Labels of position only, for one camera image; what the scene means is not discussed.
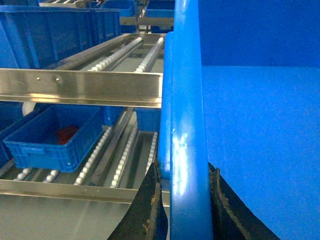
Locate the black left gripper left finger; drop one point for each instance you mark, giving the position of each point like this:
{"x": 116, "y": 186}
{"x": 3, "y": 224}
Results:
{"x": 146, "y": 218}

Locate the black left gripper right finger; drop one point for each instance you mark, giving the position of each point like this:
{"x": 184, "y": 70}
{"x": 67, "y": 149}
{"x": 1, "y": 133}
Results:
{"x": 231, "y": 218}

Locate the large blue plastic crate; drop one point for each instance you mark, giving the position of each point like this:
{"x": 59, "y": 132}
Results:
{"x": 241, "y": 91}

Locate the dark blue crate upper shelf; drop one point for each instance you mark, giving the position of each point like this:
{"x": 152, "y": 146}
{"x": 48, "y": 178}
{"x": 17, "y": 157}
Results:
{"x": 34, "y": 37}

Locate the red item in crate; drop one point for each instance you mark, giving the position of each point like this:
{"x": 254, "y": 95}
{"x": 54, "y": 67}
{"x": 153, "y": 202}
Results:
{"x": 65, "y": 134}

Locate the blue crate with red item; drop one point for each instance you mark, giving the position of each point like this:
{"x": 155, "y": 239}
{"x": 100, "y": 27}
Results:
{"x": 34, "y": 145}

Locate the metal roller flow rack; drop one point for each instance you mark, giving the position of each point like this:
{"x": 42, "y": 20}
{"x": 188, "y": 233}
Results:
{"x": 116, "y": 73}

